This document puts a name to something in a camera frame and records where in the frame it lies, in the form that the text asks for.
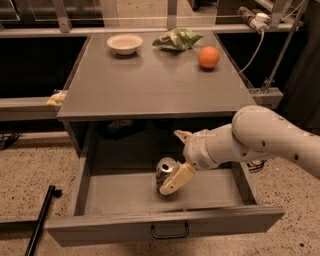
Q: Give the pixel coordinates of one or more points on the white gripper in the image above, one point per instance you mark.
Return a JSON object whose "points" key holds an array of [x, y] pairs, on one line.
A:
{"points": [[198, 150]]}

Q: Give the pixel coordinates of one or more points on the green white 7up can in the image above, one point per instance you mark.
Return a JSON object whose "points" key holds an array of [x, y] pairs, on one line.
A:
{"points": [[164, 169]]}

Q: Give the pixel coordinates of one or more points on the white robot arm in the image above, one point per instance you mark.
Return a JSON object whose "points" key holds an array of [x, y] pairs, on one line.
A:
{"points": [[255, 133]]}

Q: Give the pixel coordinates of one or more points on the grey cabinet counter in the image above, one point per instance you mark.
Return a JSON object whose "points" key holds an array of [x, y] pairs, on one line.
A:
{"points": [[149, 84]]}

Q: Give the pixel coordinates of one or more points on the open grey drawer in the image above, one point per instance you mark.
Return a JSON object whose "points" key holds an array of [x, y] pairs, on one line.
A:
{"points": [[115, 197]]}

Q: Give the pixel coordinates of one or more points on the orange fruit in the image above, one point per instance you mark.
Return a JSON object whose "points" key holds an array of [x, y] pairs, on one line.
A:
{"points": [[208, 57]]}

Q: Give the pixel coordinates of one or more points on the green chip bag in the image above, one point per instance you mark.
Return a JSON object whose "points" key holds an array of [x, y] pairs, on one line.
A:
{"points": [[179, 39]]}

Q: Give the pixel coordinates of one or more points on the white bowl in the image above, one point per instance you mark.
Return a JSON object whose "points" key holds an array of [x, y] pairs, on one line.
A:
{"points": [[125, 44]]}

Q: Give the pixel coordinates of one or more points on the black pole on floor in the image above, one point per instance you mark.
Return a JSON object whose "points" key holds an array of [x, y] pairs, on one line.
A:
{"points": [[37, 231]]}

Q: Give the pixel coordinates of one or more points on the yellow snack bag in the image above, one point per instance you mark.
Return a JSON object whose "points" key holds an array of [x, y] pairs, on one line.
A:
{"points": [[57, 98]]}

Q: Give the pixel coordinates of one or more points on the black drawer handle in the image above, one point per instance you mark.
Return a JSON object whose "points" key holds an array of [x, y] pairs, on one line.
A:
{"points": [[169, 231]]}

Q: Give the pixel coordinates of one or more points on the metal rail frame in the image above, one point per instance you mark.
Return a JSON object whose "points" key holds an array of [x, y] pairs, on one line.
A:
{"points": [[29, 108]]}

